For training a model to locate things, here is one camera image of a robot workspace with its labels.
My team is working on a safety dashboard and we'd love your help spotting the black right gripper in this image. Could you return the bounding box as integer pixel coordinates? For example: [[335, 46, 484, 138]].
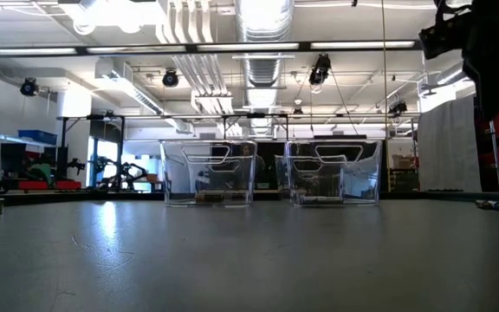
[[461, 0, 499, 123]]

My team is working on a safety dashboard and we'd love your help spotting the clear plastic bin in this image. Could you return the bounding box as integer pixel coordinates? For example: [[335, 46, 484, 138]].
[[159, 138, 258, 207], [283, 137, 384, 207]]

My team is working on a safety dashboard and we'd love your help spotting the white curtain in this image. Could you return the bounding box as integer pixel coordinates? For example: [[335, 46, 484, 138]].
[[417, 94, 483, 194]]

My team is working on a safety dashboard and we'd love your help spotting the cardboard box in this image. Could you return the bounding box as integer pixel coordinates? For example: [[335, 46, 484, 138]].
[[390, 153, 416, 171]]

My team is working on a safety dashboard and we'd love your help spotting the black crossbar with light strips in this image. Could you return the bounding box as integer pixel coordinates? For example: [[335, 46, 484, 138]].
[[0, 39, 424, 58]]

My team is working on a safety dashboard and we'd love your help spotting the person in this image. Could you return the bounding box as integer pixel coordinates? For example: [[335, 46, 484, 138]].
[[239, 143, 268, 190]]

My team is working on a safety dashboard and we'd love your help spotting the white ceiling pipe bundle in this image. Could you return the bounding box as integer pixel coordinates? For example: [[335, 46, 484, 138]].
[[156, 0, 236, 116]]

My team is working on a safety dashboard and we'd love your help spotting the black table mat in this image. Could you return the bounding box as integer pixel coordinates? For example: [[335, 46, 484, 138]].
[[0, 198, 499, 312]]

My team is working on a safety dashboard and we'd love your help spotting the red base block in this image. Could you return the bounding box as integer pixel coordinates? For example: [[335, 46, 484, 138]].
[[17, 179, 50, 192], [54, 179, 82, 192]]

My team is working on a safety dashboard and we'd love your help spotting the blue storage bin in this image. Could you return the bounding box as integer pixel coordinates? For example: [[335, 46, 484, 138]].
[[17, 129, 59, 146]]

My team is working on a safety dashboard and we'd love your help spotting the black monitor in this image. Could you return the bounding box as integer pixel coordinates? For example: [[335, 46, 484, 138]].
[[0, 142, 28, 179]]

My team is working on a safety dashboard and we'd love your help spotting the white shelf board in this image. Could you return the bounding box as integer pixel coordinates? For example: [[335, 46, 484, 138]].
[[0, 133, 58, 148]]

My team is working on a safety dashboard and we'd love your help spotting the grey metal rack post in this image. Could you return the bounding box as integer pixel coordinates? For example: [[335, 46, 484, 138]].
[[485, 119, 499, 193]]

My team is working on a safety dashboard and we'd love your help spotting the silver ventilation duct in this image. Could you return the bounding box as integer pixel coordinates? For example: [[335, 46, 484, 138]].
[[233, 0, 296, 136], [422, 60, 467, 94]]

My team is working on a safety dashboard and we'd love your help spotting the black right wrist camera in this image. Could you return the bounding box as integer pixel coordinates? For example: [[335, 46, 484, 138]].
[[418, 11, 465, 61]]

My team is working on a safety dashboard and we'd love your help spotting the black ceiling camera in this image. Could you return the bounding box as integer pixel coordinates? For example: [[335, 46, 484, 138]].
[[18, 76, 41, 98], [161, 68, 180, 89], [388, 100, 409, 116], [308, 53, 333, 87]]

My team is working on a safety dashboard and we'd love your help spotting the white rectangular duct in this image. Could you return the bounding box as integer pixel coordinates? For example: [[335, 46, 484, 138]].
[[94, 58, 192, 133]]

